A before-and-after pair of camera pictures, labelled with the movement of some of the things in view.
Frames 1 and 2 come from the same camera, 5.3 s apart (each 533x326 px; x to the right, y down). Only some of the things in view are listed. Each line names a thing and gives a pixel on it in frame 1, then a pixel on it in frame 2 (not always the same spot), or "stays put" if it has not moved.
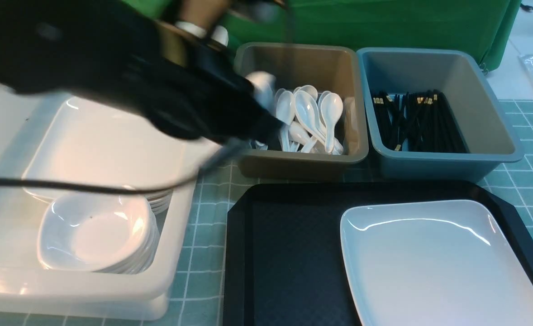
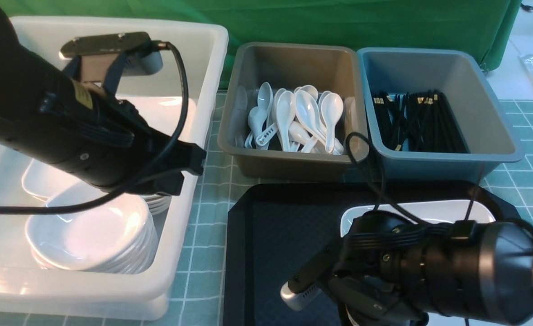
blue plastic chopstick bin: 434,114 stays put
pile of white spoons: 312,119 stays put
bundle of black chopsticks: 423,120 stays put
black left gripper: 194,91 -> 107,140
